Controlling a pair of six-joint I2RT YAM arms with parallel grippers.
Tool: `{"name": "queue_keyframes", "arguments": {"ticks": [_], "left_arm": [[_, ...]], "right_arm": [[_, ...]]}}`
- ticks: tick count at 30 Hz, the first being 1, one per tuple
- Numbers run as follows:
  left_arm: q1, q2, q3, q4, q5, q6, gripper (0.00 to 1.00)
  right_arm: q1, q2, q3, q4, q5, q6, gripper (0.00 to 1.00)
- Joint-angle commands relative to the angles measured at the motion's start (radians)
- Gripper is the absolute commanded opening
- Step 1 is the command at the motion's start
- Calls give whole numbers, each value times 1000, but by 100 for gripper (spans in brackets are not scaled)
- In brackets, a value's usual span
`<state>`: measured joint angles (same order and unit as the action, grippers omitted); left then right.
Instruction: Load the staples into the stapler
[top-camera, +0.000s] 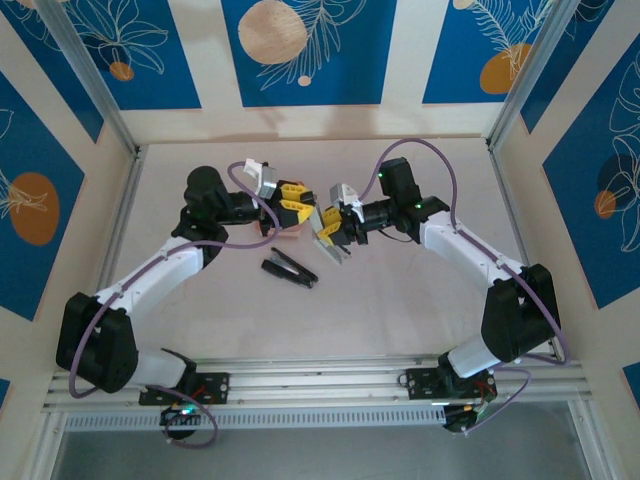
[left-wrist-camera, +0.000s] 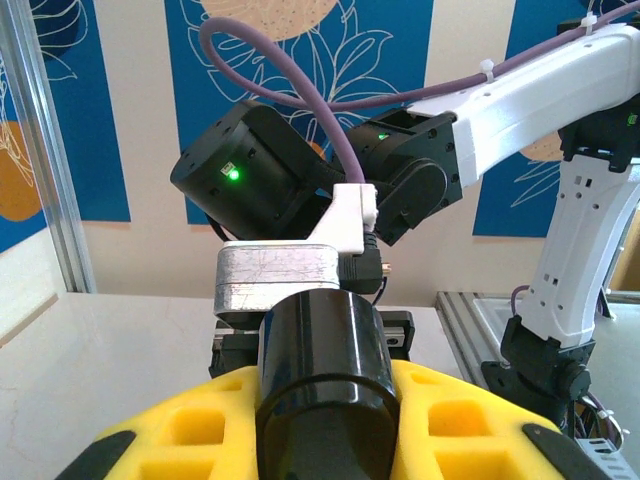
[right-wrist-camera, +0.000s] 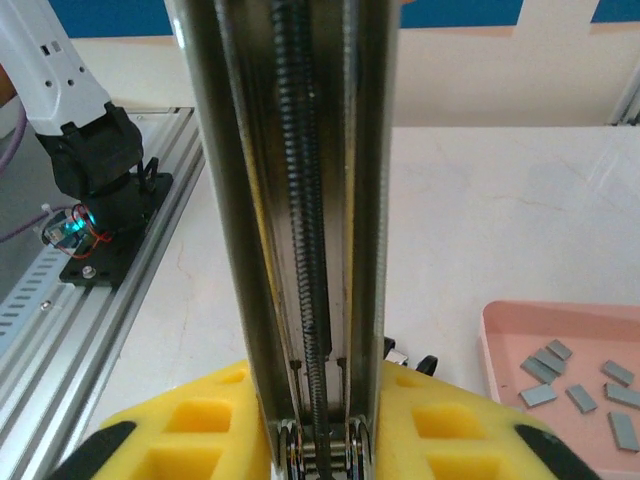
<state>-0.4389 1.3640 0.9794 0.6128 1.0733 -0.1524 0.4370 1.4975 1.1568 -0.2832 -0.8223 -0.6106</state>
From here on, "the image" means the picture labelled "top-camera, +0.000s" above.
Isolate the aluminium frame leg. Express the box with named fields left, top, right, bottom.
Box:
left=567, top=399, right=614, bottom=480
left=28, top=412, right=69, bottom=480

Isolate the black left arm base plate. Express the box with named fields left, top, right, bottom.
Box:
left=138, top=372, right=232, bottom=407

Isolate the aluminium corner post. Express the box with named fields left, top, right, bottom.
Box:
left=35, top=0, right=144, bottom=157
left=485, top=0, right=572, bottom=152

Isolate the silver metal stapler magazine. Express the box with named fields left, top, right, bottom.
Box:
left=308, top=204, right=347, bottom=267

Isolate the black stapler body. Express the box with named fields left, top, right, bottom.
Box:
left=261, top=246, right=320, bottom=291

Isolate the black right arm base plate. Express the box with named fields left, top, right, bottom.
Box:
left=405, top=367, right=500, bottom=401

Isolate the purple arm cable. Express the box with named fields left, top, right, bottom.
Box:
left=360, top=138, right=572, bottom=437
left=68, top=160, right=281, bottom=449

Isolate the aluminium frame rail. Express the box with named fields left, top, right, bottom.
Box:
left=42, top=353, right=586, bottom=414

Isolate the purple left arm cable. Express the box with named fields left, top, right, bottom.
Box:
left=68, top=160, right=281, bottom=449

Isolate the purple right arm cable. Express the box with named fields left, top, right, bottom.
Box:
left=360, top=138, right=572, bottom=437

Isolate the grey slotted cable duct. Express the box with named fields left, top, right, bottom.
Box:
left=63, top=408, right=449, bottom=432

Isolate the aluminium side rail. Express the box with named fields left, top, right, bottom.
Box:
left=97, top=147, right=147, bottom=301
left=487, top=144, right=561, bottom=359

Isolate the pink plastic tray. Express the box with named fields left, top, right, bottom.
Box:
left=254, top=178, right=306, bottom=243

